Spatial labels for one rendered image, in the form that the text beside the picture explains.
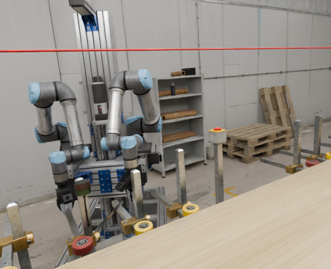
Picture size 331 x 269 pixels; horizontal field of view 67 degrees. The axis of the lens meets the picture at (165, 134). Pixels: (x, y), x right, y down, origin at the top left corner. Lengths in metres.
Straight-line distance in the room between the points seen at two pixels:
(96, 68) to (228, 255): 1.56
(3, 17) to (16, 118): 1.19
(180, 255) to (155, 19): 3.83
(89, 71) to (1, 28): 1.92
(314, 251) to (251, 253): 0.21
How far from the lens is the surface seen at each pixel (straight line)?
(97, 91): 1.91
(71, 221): 1.40
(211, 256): 0.98
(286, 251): 1.05
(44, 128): 1.84
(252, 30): 5.84
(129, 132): 1.82
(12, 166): 3.81
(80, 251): 1.11
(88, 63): 2.02
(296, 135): 1.99
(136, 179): 1.19
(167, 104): 4.34
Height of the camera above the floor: 1.51
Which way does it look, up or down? 12 degrees down
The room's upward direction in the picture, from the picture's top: 4 degrees counter-clockwise
